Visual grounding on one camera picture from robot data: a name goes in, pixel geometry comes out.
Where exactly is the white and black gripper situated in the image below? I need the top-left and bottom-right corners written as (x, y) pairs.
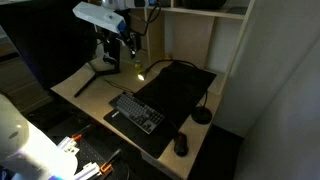
top-left (123, 30), bottom-right (141, 60)

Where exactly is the small grey object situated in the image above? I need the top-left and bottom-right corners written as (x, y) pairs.
top-left (137, 59), bottom-right (214, 126)

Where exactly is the small yellow green bottle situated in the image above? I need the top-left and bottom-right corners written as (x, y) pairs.
top-left (133, 59), bottom-right (144, 73)

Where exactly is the large black desk mat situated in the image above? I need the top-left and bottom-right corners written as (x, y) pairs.
top-left (103, 62), bottom-right (218, 160)

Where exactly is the grey mechanical keyboard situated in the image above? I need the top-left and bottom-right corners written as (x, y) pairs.
top-left (109, 91), bottom-right (166, 135)

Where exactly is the light wooden desk hutch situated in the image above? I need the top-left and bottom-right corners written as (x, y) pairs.
top-left (128, 0), bottom-right (256, 96)

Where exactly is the black computer monitor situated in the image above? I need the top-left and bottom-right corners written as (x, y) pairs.
top-left (0, 2), bottom-right (98, 90)

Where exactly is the black rounded shelf object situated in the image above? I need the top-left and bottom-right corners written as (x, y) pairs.
top-left (181, 0), bottom-right (228, 10)

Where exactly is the black computer mouse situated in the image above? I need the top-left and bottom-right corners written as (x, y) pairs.
top-left (173, 132), bottom-right (190, 158)

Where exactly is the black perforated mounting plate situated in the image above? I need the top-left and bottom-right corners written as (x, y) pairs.
top-left (74, 136), bottom-right (109, 169)

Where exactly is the white aluminium profile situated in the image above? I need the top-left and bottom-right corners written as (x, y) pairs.
top-left (57, 136), bottom-right (81, 156)
top-left (73, 162), bottom-right (103, 180)

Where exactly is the thin black desk cable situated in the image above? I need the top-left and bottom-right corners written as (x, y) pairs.
top-left (99, 75), bottom-right (136, 95)

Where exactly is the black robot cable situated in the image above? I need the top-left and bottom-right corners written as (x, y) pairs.
top-left (139, 2), bottom-right (163, 37)

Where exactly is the orange handled black clamp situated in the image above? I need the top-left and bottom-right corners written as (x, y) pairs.
top-left (71, 124), bottom-right (93, 143)
top-left (99, 148), bottom-right (123, 175)

